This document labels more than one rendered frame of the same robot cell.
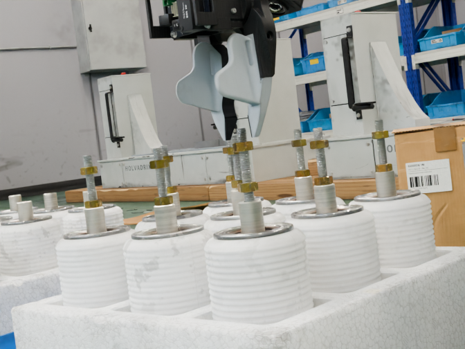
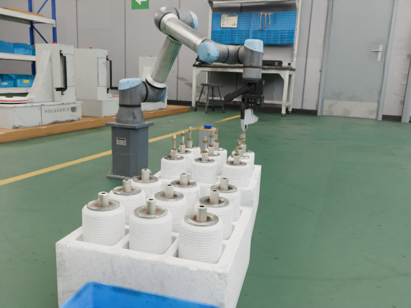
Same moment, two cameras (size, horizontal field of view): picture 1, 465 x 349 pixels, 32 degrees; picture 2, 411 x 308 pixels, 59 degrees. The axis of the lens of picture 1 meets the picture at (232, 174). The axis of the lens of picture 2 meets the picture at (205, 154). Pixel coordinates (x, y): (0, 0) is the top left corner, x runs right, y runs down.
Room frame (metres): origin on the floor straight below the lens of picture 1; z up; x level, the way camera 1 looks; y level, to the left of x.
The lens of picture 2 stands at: (1.68, 1.20, 0.55)
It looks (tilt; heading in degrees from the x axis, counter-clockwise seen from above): 12 degrees down; 239
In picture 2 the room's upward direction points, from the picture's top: 2 degrees clockwise
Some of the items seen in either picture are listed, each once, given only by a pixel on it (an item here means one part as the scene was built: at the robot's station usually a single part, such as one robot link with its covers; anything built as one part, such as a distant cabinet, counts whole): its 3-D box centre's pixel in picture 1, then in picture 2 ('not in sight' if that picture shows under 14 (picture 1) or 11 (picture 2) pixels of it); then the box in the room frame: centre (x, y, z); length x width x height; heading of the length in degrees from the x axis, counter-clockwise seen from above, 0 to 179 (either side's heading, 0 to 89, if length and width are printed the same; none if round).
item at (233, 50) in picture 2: not in sight; (231, 54); (0.78, -0.10, 0.65); 0.11 x 0.11 x 0.08; 12
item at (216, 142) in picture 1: (213, 143); not in sight; (4.76, 0.09, 0.29); 0.26 x 0.20 x 0.05; 37
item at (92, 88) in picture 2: not in sight; (121, 81); (0.17, -3.42, 0.45); 1.51 x 0.57 x 0.74; 37
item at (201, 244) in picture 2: not in sight; (199, 257); (1.29, 0.56, 0.16); 0.10 x 0.10 x 0.18
